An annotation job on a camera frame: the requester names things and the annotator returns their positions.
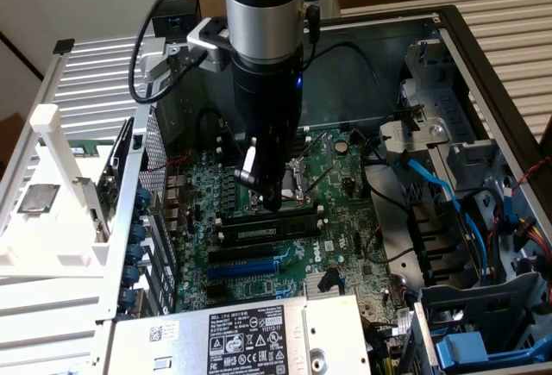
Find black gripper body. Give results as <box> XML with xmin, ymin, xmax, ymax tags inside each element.
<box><xmin>228</xmin><ymin>46</ymin><xmax>305</xmax><ymax>154</ymax></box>

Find thin steel locking lever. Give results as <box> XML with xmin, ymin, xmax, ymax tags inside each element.
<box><xmin>306</xmin><ymin>161</ymin><xmax>336</xmax><ymax>193</ymax></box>
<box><xmin>222</xmin><ymin>122</ymin><xmax>248</xmax><ymax>159</ymax></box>

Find CPU socket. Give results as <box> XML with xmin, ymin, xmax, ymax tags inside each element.
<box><xmin>242</xmin><ymin>155</ymin><xmax>315</xmax><ymax>216</ymax></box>

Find open grey PC case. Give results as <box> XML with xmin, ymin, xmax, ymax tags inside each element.
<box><xmin>101</xmin><ymin>3</ymin><xmax>552</xmax><ymax>375</ymax></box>

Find long black expansion slot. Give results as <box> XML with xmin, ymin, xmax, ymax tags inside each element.
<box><xmin>208</xmin><ymin>244</ymin><xmax>275</xmax><ymax>266</ymax></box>

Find blue expansion slot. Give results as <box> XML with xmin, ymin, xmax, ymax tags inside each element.
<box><xmin>206</xmin><ymin>258</ymin><xmax>279</xmax><ymax>282</ymax></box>

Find green Dell motherboard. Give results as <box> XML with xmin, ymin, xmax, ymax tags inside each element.
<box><xmin>166</xmin><ymin>128</ymin><xmax>415</xmax><ymax>320</ymax></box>

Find black box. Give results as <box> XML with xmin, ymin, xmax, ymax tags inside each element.
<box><xmin>151</xmin><ymin>0</ymin><xmax>204</xmax><ymax>41</ymax></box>

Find graphics card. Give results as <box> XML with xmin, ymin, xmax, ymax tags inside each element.
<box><xmin>91</xmin><ymin>117</ymin><xmax>135</xmax><ymax>239</ymax></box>

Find short black expansion slot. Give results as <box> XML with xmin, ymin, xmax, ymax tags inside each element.
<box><xmin>205</xmin><ymin>283</ymin><xmax>229</xmax><ymax>301</ymax></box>

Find silver chipset heatsink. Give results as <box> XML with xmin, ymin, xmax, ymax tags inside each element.
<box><xmin>306</xmin><ymin>270</ymin><xmax>347</xmax><ymax>297</ymax></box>

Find grey metal disk bay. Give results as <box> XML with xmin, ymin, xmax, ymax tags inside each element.
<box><xmin>398</xmin><ymin>38</ymin><xmax>502</xmax><ymax>196</ymax></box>

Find silver power supply with label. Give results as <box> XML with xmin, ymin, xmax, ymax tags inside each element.
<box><xmin>110</xmin><ymin>292</ymin><xmax>373</xmax><ymax>375</ymax></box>

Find white parts rack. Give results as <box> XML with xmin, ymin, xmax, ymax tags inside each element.
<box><xmin>0</xmin><ymin>103</ymin><xmax>114</xmax><ymax>278</ymax></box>

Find silver CPU chip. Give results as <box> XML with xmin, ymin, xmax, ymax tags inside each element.
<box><xmin>16</xmin><ymin>182</ymin><xmax>62</xmax><ymax>214</ymax></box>

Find grey disk cage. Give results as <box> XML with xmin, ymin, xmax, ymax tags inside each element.
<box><xmin>411</xmin><ymin>271</ymin><xmax>552</xmax><ymax>375</ymax></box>

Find blue plastic latch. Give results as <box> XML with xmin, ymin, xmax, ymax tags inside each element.
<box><xmin>434</xmin><ymin>330</ymin><xmax>552</xmax><ymax>370</ymax></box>

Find looped black wire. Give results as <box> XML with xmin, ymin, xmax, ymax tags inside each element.
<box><xmin>196</xmin><ymin>107</ymin><xmax>228</xmax><ymax>150</ymax></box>

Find red black twisted wire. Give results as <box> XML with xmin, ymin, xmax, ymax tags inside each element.
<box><xmin>145</xmin><ymin>152</ymin><xmax>196</xmax><ymax>174</ymax></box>
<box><xmin>511</xmin><ymin>162</ymin><xmax>552</xmax><ymax>187</ymax></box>

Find metal socket cover frame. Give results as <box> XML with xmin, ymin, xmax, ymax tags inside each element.
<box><xmin>301</xmin><ymin>132</ymin><xmax>336</xmax><ymax>167</ymax></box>

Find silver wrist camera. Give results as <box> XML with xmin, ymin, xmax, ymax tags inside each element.
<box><xmin>185</xmin><ymin>16</ymin><xmax>233</xmax><ymax>72</ymax></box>

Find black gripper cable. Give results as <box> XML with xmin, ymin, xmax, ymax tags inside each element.
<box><xmin>304</xmin><ymin>3</ymin><xmax>323</xmax><ymax>62</ymax></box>

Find black wire with connector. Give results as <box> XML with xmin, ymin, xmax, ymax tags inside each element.
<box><xmin>304</xmin><ymin>41</ymin><xmax>426</xmax><ymax>131</ymax></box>

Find thick black wire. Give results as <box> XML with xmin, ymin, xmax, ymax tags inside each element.
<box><xmin>360</xmin><ymin>131</ymin><xmax>417</xmax><ymax>222</ymax></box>

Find silver disk bracket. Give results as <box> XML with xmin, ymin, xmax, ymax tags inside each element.
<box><xmin>378</xmin><ymin>119</ymin><xmax>449</xmax><ymax>166</ymax></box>

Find thin black wire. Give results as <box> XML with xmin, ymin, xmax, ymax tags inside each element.
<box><xmin>365</xmin><ymin>231</ymin><xmax>417</xmax><ymax>263</ymax></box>

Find long blue disk wire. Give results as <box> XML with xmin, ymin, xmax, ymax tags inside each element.
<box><xmin>389</xmin><ymin>150</ymin><xmax>498</xmax><ymax>282</ymax></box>

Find short blue disk wire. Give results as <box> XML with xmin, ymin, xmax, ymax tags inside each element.
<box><xmin>501</xmin><ymin>176</ymin><xmax>521</xmax><ymax>239</ymax></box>

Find yellow red power wires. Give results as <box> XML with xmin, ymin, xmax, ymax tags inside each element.
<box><xmin>512</xmin><ymin>214</ymin><xmax>551</xmax><ymax>249</ymax></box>

